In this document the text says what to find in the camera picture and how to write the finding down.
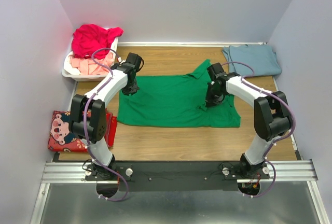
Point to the white cloth in bin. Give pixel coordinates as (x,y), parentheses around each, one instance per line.
(69,69)

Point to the green t-shirt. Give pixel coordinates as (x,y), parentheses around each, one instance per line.
(176,101)

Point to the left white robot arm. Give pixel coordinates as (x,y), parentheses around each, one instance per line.
(88,111)

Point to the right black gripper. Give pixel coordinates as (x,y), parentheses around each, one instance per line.
(210,101)

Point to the folded blue t-shirt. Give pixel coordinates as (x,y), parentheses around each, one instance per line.
(257,60)

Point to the aluminium rail frame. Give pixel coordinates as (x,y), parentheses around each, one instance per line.
(72,173)

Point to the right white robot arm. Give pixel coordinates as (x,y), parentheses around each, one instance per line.
(273,119)

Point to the red cartoon folded cloth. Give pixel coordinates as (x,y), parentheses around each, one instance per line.
(62,140)

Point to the magenta t-shirt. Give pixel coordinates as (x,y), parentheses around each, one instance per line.
(90,37)

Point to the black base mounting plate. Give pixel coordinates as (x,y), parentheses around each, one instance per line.
(145,176)

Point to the pink t-shirt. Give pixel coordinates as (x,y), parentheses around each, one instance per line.
(88,67)

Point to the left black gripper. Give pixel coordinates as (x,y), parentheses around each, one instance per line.
(133,90)

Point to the white plastic bin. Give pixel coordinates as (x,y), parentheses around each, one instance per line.
(99,54)

